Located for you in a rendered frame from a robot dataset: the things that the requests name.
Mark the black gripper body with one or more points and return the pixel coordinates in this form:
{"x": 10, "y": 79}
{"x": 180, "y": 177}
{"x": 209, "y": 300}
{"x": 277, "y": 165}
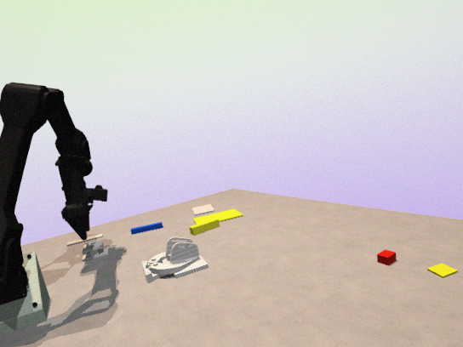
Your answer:
{"x": 74, "y": 205}

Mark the small red block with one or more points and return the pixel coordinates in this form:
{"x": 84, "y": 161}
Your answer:
{"x": 386, "y": 257}

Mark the blue lego brick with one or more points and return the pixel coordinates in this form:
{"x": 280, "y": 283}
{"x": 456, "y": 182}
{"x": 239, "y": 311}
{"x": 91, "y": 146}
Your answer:
{"x": 146, "y": 228}

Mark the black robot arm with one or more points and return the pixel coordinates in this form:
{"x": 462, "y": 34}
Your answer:
{"x": 24, "y": 108}

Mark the yellow rectangular block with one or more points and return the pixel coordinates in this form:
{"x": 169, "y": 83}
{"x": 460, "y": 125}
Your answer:
{"x": 208, "y": 225}

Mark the cream flat rectangular plate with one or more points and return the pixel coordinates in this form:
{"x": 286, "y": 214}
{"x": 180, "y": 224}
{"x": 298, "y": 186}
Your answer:
{"x": 202, "y": 210}

